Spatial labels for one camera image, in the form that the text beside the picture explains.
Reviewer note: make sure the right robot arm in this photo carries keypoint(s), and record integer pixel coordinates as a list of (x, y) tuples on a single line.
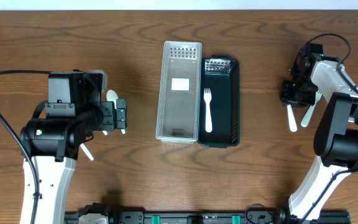
[(316, 75)]

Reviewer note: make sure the white label in basket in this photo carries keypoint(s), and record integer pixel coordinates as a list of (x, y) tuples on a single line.
[(180, 84)]

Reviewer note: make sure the pale blue plastic fork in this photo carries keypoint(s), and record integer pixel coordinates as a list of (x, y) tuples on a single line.
[(307, 117)]

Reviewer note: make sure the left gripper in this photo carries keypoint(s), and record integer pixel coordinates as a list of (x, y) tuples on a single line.
[(107, 115)]

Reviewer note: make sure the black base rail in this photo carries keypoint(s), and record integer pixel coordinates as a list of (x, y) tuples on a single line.
[(100, 213)]

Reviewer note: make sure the white plastic fork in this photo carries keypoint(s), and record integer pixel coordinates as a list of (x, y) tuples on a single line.
[(208, 120), (291, 119)]

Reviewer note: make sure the clear plastic mesh basket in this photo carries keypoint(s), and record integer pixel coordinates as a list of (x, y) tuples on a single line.
[(178, 111)]

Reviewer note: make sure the white plastic spoon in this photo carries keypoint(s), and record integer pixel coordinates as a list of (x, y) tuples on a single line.
[(87, 152), (120, 110)]

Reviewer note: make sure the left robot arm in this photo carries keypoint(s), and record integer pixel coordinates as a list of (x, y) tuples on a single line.
[(78, 105)]

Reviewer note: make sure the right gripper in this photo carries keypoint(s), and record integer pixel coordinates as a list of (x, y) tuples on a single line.
[(287, 99)]

